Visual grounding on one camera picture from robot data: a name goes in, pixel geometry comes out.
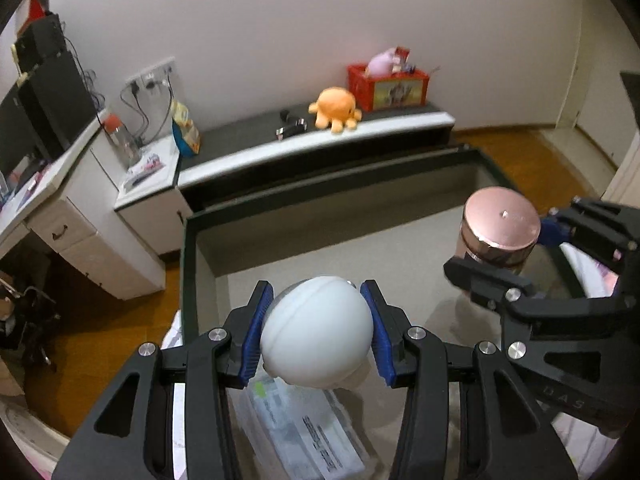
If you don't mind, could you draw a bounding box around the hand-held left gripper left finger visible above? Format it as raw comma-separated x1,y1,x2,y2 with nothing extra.
52,280,275,480

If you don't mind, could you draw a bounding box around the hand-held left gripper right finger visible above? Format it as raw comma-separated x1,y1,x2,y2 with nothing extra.
359,280,576,480

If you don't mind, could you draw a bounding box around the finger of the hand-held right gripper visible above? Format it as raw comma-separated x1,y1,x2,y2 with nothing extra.
539,198,640,311
443,255,626,397

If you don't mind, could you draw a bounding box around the rose gold lidded jar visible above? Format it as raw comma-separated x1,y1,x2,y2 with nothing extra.
454,186,542,273

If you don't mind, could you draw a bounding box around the white round ball lamp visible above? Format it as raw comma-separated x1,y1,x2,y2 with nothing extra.
259,275,375,390

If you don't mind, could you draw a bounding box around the pink box with black rim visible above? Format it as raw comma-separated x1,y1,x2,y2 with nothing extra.
179,143,591,480

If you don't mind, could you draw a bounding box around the clear plastic wrapped packet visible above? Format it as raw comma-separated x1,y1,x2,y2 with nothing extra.
239,377,372,480

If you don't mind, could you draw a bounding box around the white side cabinet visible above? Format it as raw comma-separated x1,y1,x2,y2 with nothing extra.
114,137,193,261

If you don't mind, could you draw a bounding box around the white desk with drawers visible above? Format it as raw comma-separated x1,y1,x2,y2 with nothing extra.
0,110,167,301

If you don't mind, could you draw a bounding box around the printed booklet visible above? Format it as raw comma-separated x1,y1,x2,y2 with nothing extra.
122,152,167,191

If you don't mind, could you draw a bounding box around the low cabinet with black top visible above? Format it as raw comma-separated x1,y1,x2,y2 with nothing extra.
177,102,457,211

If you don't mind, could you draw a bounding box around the red printed crate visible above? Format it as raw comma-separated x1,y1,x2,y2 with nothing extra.
347,62,432,112

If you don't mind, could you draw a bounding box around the blue yellow snack bag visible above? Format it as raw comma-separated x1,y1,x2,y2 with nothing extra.
171,100,202,157

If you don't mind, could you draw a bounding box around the black chair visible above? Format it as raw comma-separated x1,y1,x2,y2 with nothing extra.
0,270,63,372

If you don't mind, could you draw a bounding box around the orange octopus plush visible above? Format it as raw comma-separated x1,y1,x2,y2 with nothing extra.
308,87,363,135

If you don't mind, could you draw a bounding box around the clear bottle with orange cap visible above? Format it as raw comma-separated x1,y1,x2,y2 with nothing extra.
104,114,142,171

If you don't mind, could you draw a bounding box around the pink plush toy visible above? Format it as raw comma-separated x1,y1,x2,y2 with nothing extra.
366,47,401,77

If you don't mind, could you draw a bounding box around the black computer monitor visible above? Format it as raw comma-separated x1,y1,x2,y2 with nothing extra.
0,94,47,196

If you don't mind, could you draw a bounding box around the black computer tower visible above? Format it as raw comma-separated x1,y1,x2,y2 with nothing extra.
17,52,97,158

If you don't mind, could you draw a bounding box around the black speaker box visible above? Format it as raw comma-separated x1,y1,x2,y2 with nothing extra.
15,14,68,73

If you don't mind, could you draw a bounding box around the red triangular pennant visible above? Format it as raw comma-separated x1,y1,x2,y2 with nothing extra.
24,0,52,25

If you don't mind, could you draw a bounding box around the black power cable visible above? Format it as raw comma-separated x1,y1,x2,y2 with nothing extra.
159,74,177,122
120,82,151,142

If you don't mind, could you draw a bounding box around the white wall outlet panel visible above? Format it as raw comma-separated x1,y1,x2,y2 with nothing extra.
125,57,177,92

